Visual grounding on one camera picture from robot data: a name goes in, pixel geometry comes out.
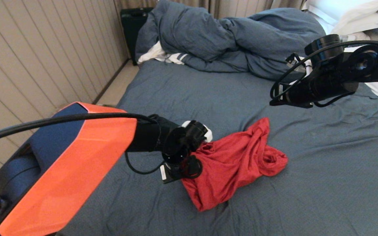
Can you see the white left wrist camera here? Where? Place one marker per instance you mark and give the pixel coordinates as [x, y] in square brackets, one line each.
[163, 172]

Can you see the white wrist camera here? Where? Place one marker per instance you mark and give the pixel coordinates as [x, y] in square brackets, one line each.
[305, 64]
[163, 172]

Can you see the blue-grey bed sheet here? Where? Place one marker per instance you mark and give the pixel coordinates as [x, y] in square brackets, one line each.
[323, 164]

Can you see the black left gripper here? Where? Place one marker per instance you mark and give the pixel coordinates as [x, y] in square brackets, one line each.
[182, 170]

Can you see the crumpled blue-grey duvet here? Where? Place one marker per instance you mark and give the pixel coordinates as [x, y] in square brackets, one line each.
[225, 42]

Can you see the red T-shirt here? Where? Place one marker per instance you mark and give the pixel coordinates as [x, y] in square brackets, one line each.
[235, 164]

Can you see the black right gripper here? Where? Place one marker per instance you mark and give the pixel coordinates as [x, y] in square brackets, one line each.
[323, 87]

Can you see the clear plastic bottle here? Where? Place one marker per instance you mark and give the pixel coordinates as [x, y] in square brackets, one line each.
[348, 37]

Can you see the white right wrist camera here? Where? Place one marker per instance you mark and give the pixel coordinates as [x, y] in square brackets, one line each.
[305, 64]

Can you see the white striped garment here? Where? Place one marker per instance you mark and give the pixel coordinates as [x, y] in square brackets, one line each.
[153, 54]

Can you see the black suitcase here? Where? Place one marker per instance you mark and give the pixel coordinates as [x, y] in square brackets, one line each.
[131, 31]

